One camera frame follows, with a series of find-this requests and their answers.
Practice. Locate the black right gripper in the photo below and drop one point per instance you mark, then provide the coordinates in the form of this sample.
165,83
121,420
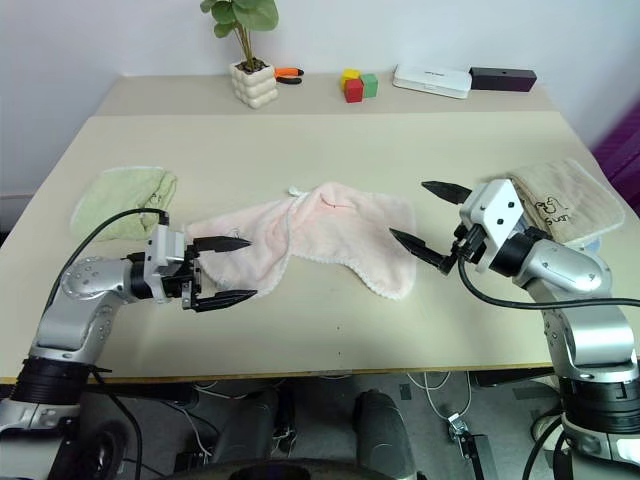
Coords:
471,245

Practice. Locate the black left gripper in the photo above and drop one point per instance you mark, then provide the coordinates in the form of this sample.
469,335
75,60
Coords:
182,282

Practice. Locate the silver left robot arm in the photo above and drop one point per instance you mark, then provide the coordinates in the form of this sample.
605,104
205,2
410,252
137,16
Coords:
82,285

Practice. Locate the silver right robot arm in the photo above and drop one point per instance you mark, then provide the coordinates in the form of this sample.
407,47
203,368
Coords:
565,270

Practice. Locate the pink towel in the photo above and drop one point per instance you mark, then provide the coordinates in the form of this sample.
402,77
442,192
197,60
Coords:
325,225

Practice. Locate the light green towel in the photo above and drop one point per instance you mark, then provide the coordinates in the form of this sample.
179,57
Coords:
125,195

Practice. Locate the beige towel with print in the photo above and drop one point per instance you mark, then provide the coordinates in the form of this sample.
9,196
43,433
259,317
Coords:
575,192

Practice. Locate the white flat box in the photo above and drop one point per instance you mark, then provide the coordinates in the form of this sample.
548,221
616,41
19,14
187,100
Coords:
432,80

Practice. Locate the green cube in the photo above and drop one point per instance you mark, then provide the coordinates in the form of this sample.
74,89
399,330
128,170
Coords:
370,86

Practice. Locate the red cube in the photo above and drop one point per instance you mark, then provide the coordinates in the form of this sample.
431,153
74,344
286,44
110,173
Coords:
354,92

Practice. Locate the black long box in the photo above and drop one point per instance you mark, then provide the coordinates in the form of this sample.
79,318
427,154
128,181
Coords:
502,80

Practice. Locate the dark rounded leg shape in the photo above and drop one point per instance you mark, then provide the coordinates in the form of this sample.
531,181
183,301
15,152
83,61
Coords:
382,430
250,425

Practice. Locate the light blue cloth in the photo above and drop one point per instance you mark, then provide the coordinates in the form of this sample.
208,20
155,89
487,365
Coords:
593,245

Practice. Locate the yellow cube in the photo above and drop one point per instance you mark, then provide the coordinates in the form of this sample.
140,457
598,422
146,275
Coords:
350,74

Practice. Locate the white bubble plant pot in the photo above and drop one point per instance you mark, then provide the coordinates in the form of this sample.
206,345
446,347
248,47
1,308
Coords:
254,87

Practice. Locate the purple furniture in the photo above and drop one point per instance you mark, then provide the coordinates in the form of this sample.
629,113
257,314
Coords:
622,140

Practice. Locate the metal clamp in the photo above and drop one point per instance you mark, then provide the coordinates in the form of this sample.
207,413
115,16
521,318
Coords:
456,425

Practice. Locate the dark dome shape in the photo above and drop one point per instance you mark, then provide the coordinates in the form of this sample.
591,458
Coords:
285,470

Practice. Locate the green leafy plant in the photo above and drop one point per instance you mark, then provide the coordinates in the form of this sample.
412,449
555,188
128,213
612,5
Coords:
245,17

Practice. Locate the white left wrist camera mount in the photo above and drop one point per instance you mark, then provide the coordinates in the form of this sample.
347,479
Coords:
167,247

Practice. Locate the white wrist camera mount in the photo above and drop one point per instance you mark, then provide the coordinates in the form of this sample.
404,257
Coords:
167,247
497,210

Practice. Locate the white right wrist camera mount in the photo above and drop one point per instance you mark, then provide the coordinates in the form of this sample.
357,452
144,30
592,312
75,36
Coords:
497,210

